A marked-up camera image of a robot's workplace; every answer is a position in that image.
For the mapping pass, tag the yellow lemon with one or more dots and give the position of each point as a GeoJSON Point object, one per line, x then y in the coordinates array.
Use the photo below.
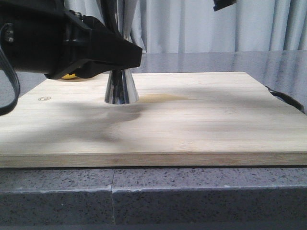
{"type": "Point", "coordinates": [69, 77]}

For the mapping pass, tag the wooden cutting board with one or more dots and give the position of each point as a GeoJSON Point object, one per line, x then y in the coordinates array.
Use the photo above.
{"type": "Point", "coordinates": [181, 119]}

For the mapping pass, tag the grey curtain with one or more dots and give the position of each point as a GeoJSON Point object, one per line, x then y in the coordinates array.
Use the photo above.
{"type": "Point", "coordinates": [192, 26]}

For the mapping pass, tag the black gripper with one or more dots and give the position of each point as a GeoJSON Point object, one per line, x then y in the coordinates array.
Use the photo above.
{"type": "Point", "coordinates": [43, 36]}
{"type": "Point", "coordinates": [220, 4]}

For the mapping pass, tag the steel jigger measuring cup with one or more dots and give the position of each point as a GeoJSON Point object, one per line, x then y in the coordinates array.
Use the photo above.
{"type": "Point", "coordinates": [121, 87]}

